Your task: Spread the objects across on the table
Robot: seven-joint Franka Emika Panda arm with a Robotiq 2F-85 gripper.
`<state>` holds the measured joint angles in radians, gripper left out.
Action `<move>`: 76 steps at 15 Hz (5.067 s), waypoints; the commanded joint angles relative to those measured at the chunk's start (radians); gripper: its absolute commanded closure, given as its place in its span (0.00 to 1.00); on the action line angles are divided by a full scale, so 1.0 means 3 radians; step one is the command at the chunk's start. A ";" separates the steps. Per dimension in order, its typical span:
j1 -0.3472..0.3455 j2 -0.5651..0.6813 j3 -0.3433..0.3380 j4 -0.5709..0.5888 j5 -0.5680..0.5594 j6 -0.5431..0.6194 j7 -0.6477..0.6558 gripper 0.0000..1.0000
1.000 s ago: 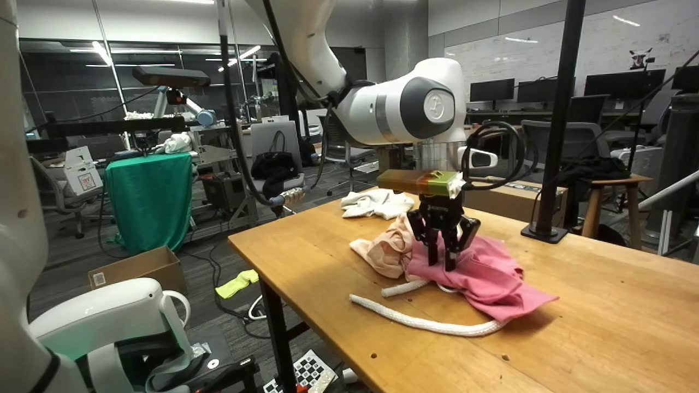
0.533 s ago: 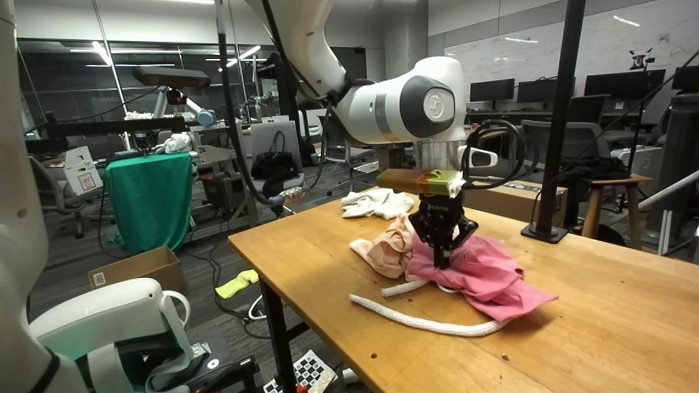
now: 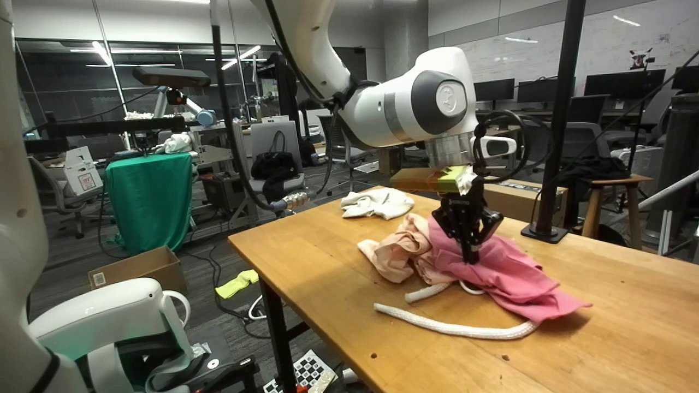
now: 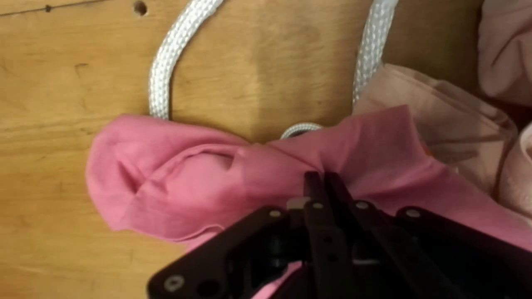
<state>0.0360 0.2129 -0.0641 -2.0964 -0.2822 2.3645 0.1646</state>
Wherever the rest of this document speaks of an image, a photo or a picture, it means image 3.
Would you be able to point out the white towel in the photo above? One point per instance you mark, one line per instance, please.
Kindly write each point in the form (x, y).
(377, 203)

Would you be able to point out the black horizontal bar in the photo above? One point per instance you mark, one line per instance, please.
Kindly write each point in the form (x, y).
(109, 126)

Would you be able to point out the pink cloth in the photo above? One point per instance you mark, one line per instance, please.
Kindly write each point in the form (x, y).
(516, 281)

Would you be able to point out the green cloth cover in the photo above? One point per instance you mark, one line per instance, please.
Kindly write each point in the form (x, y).
(148, 203)

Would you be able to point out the wide black computer monitor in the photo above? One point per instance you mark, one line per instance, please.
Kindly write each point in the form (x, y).
(623, 84)

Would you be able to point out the peach printed cloth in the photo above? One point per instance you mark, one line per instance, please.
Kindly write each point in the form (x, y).
(394, 254)

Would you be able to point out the small white background robot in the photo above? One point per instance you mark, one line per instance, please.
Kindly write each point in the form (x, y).
(175, 142)

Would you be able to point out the olive wrist camera mount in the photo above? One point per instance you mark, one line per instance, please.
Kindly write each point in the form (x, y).
(455, 177)

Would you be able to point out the black flat overhead panel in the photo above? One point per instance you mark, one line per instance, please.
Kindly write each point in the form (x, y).
(170, 76)

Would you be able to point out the grey metal handrail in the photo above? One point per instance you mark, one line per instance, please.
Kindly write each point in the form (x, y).
(669, 191)

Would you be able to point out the grey office chair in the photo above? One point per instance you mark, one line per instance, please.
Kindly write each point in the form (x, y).
(254, 138)

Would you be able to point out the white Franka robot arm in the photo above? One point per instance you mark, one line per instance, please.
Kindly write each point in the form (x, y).
(394, 109)

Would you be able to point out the wooden stool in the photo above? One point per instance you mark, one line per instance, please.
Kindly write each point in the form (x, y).
(618, 179)

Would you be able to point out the dark office chair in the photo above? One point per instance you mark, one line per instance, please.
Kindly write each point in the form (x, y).
(582, 142)

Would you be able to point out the black pole stand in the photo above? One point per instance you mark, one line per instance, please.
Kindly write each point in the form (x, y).
(560, 109)

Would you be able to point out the small open cardboard box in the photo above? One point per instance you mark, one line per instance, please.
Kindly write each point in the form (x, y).
(138, 264)

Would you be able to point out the checkerboard calibration board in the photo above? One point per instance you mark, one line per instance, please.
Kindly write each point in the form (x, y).
(312, 371)

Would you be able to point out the yellow green floor object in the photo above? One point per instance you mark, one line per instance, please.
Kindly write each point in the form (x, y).
(235, 284)

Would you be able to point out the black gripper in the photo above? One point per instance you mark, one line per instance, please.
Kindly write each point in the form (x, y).
(467, 219)

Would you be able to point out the white paper sign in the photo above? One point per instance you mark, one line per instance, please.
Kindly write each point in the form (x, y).
(81, 170)

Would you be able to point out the black bag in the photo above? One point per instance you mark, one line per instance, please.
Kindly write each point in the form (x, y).
(591, 169)

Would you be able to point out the black handbag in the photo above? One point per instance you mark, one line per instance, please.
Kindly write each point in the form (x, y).
(275, 170)

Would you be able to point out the cardboard box with black tape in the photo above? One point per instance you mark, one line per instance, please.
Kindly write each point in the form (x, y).
(525, 200)

